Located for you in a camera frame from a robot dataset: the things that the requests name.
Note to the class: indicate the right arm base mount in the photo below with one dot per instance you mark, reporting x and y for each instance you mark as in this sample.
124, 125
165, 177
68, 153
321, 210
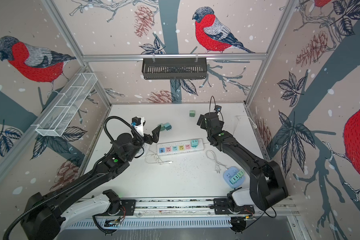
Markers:
234, 206

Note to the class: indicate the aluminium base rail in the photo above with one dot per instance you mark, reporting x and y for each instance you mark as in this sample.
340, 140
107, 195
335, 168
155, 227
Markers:
171, 213

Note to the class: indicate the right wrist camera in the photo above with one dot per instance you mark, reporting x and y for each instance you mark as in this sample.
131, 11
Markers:
217, 109

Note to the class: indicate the teal plug adapter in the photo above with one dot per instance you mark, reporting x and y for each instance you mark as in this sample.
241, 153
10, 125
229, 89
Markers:
168, 126
234, 179
194, 143

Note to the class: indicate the blue square socket cube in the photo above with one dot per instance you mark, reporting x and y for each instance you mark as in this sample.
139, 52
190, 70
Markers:
230, 172

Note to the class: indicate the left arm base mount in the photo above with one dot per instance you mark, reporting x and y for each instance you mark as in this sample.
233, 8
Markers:
117, 206

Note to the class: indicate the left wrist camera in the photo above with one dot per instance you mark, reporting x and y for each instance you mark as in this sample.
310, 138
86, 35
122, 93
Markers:
138, 124

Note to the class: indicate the white mesh shelf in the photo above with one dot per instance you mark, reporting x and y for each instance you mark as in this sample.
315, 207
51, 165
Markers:
59, 117

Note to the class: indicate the white multicolour power strip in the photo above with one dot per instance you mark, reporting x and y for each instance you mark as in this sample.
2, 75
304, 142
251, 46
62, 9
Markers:
179, 147

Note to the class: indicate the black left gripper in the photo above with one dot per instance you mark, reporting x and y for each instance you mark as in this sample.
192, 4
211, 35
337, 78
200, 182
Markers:
150, 140

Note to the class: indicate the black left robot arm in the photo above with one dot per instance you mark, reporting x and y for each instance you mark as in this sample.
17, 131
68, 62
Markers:
46, 216

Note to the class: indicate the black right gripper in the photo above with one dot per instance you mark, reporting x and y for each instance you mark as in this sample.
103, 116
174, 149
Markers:
204, 124

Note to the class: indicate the black wire basket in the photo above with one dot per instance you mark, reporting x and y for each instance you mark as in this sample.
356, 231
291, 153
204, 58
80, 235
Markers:
174, 69

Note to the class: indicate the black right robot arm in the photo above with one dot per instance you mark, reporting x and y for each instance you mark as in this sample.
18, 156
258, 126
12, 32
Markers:
267, 185

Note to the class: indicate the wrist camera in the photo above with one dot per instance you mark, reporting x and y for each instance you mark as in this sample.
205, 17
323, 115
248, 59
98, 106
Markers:
217, 109
138, 124

